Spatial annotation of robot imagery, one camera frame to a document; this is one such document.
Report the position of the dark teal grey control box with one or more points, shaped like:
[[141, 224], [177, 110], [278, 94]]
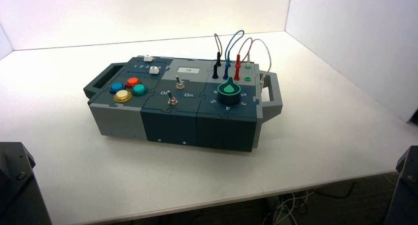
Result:
[[169, 123]]

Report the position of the yellow push button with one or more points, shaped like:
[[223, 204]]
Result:
[[122, 95]]

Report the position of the metal toggle switch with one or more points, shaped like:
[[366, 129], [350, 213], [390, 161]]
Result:
[[179, 84], [172, 101]]

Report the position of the black left arm base housing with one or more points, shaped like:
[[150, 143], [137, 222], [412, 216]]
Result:
[[16, 184]]

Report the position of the small white display screen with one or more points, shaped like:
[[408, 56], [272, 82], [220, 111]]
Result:
[[188, 70]]

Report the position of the green banana socket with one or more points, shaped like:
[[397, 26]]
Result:
[[248, 66], [248, 78]]

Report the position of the white slider knob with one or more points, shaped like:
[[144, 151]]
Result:
[[153, 71], [148, 58]]

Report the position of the blue push button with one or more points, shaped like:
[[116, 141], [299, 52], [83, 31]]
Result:
[[116, 87]]

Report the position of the black right arm base housing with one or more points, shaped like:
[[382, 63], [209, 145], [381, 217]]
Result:
[[406, 191]]

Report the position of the orange push button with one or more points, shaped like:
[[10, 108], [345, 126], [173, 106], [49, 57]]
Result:
[[133, 82]]

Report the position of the black rotary knob green pointer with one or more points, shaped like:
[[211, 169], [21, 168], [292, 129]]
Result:
[[229, 92]]

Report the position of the teal push button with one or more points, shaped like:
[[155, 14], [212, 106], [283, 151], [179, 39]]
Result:
[[139, 89]]

